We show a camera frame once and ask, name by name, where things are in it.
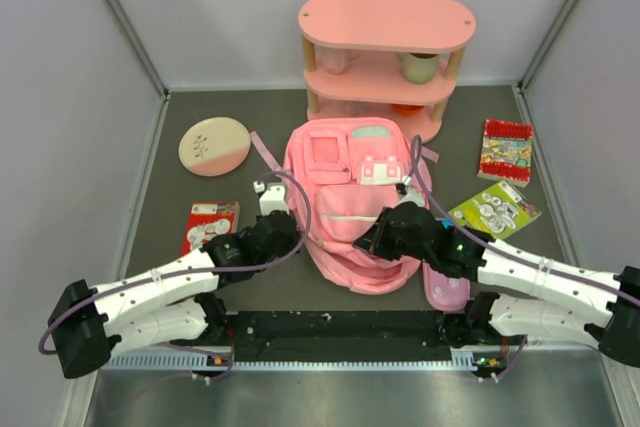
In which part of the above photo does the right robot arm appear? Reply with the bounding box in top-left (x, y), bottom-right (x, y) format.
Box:
top-left (353, 202), bottom-right (639, 367)

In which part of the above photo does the red and white book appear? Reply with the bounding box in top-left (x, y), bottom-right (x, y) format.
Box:
top-left (180, 201), bottom-right (240, 256)

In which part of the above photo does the orange bowl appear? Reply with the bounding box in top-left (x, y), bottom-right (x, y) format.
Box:
top-left (391, 104), bottom-right (424, 117)

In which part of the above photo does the pink three-tier shelf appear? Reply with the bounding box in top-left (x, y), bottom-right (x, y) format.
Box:
top-left (298, 0), bottom-right (476, 141)

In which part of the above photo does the pink and cream plate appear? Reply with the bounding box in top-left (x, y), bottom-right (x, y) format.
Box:
top-left (178, 117), bottom-right (251, 177)

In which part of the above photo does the pink student backpack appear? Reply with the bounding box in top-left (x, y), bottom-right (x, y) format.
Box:
top-left (250, 117), bottom-right (420, 295)

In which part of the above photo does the purple pencil case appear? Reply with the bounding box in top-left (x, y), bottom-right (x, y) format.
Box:
top-left (421, 261), bottom-right (471, 312)

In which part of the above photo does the red comic book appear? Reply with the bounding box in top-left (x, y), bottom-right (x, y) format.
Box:
top-left (478, 119), bottom-right (534, 187)

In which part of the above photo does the green book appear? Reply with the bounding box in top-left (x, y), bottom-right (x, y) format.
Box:
top-left (449, 180), bottom-right (541, 240)

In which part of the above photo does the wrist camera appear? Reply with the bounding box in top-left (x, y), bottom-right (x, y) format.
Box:
top-left (396, 175), bottom-right (425, 208)
top-left (253, 181), bottom-right (290, 217)

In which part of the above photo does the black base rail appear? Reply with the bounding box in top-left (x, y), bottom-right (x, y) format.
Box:
top-left (169, 309), bottom-right (526, 363)

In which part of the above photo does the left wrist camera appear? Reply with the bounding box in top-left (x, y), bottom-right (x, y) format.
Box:
top-left (253, 181), bottom-right (290, 217)

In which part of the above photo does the green cup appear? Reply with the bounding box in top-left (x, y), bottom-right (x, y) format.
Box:
top-left (397, 52), bottom-right (439, 85)

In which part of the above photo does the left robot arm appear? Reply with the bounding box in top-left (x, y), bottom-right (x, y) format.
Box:
top-left (45, 211), bottom-right (309, 379)

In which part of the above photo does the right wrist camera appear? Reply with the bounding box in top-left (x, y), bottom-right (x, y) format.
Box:
top-left (396, 175), bottom-right (425, 208)

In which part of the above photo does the pink mug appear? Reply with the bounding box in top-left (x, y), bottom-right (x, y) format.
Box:
top-left (320, 47), bottom-right (363, 75)

